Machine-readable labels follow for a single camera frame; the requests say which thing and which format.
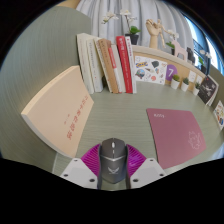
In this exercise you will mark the wooden hand model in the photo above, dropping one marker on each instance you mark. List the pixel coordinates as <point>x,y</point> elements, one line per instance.
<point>153,33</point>

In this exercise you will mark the black book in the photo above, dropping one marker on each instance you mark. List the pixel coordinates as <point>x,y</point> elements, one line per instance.
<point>207,89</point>

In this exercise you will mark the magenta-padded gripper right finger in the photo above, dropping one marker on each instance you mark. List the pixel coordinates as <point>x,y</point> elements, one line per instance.
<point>135,161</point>

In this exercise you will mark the small plant in white pot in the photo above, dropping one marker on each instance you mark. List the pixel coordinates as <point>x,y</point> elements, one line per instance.
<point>175,84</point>
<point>185,86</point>
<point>196,90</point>

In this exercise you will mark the black horse figure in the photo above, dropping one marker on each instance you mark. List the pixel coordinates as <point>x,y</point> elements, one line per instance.
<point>190,55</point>

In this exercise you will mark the white book with red band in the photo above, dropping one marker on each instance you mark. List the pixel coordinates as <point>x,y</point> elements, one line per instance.
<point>117,73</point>

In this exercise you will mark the thick white book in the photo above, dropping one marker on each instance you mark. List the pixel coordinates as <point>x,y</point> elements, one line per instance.
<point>83,60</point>

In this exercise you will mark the brown book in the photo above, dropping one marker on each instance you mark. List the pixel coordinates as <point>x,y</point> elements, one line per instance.
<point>107,66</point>

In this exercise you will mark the wooden back panel with shelf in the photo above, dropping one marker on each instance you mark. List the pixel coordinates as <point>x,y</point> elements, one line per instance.
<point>150,53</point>

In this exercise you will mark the white orchid in black pot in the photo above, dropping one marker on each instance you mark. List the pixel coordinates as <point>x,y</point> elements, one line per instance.
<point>134,38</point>

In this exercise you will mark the pink mouse pad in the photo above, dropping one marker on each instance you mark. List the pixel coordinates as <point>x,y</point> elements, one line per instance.
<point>175,136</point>

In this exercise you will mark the green desk partition panel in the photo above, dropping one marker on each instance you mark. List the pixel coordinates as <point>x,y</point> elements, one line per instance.
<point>36,56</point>
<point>218,75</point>

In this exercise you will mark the pink horse figure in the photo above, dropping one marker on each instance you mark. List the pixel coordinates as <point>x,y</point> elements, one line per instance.
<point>180,50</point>

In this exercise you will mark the book with photo cover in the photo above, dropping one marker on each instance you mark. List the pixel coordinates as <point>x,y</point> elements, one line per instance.
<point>131,66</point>

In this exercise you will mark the window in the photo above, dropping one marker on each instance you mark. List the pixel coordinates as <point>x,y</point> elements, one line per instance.
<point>208,46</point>

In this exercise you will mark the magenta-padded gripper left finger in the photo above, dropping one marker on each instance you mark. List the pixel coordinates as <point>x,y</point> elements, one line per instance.
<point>90,161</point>

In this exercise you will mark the wooden mannequin figure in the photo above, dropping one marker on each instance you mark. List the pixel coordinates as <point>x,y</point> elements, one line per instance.
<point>168,33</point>

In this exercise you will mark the white orchid behind horse figure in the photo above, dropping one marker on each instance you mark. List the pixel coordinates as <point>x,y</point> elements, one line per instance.
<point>170,45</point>

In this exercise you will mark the grey computer mouse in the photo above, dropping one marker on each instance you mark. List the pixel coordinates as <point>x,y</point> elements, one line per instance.
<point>113,163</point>

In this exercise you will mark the white orchid by window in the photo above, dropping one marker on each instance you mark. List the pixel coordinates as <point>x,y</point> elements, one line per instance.
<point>203,68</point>

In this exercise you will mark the white sticker sheet card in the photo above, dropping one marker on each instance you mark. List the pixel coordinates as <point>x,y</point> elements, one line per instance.
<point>150,70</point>

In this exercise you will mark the beige book with red text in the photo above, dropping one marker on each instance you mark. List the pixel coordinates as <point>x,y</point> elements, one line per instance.
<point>60,110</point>

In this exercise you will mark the grey curtain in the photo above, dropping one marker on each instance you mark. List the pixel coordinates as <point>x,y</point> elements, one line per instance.
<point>146,11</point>

